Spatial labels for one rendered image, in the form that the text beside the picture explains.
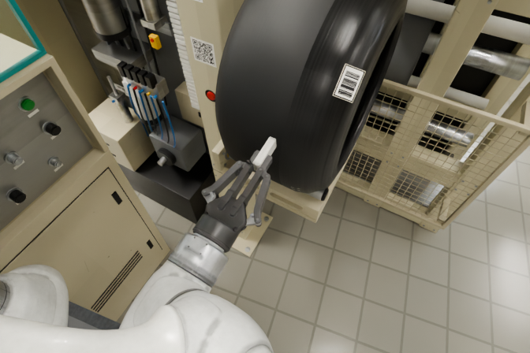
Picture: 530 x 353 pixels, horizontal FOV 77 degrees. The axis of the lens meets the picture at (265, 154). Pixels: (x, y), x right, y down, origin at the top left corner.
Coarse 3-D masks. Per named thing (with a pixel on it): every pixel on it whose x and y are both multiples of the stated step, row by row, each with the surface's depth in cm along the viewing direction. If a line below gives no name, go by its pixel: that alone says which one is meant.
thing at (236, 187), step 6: (246, 162) 64; (246, 168) 64; (240, 174) 64; (246, 174) 64; (240, 180) 63; (246, 180) 65; (234, 186) 62; (240, 186) 63; (228, 192) 61; (234, 192) 62; (222, 198) 61; (228, 198) 61; (234, 198) 63; (222, 204) 60
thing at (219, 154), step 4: (220, 140) 107; (220, 144) 105; (216, 148) 104; (220, 148) 104; (224, 148) 105; (212, 152) 104; (216, 152) 104; (220, 152) 104; (224, 152) 107; (216, 156) 105; (220, 156) 105; (224, 156) 108; (216, 160) 107; (220, 160) 106; (224, 160) 109; (228, 160) 112; (216, 164) 109; (220, 164) 108; (224, 164) 110; (216, 168) 111; (220, 168) 110
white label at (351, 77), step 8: (344, 72) 59; (352, 72) 59; (360, 72) 59; (344, 80) 60; (352, 80) 60; (360, 80) 60; (336, 88) 60; (344, 88) 60; (352, 88) 60; (336, 96) 60; (344, 96) 60; (352, 96) 60
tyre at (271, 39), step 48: (288, 0) 63; (336, 0) 61; (384, 0) 63; (240, 48) 65; (288, 48) 62; (336, 48) 59; (384, 48) 96; (240, 96) 67; (288, 96) 63; (240, 144) 75; (288, 144) 67; (336, 144) 67
